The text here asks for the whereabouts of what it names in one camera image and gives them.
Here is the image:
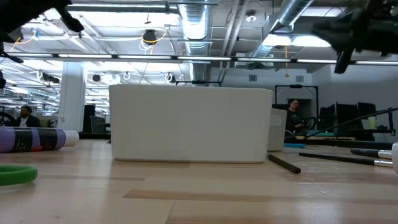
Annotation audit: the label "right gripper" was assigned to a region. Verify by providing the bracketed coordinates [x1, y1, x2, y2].
[312, 0, 398, 75]

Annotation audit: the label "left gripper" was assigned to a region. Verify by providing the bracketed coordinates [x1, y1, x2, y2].
[0, 0, 85, 44]

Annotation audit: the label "purple paint bottle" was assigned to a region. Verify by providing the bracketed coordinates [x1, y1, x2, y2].
[0, 126, 80, 154]

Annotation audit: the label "thin long paintbrush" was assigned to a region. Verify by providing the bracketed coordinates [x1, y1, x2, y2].
[298, 152, 394, 168]

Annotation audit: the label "green scissors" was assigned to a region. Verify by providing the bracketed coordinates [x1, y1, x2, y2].
[0, 165, 39, 187]

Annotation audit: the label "white building pillar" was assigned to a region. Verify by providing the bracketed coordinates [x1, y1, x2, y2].
[57, 61, 87, 132]

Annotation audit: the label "black ceiling dome device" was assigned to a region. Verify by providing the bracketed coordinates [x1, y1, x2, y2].
[142, 29, 158, 46]

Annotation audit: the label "black upright panel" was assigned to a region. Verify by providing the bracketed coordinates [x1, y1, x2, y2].
[335, 102, 358, 131]
[357, 101, 376, 119]
[319, 105, 336, 131]

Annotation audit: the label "thin black diagonal rod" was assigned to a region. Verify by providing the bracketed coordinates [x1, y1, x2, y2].
[306, 107, 398, 139]

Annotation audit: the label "person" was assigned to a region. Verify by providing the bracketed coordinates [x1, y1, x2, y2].
[285, 98, 307, 138]
[15, 105, 42, 128]

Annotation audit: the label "grey plastic bin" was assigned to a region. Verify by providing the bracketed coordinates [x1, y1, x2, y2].
[267, 108, 288, 152]

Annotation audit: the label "long linear ceiling light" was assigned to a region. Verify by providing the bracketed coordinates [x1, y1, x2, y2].
[0, 52, 398, 67]

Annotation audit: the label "white plastic bin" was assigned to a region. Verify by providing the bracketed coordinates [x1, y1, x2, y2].
[108, 83, 274, 164]

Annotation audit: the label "slanted silver air duct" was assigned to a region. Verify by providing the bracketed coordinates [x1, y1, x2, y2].
[248, 0, 315, 71]

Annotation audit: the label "black gantry frame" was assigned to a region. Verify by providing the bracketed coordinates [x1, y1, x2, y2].
[274, 84, 320, 119]

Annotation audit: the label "black aluminium table frame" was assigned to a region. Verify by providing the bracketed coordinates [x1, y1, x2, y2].
[77, 132, 395, 151]

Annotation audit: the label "round silver air duct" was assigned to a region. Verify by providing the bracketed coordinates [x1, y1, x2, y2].
[177, 0, 213, 82]

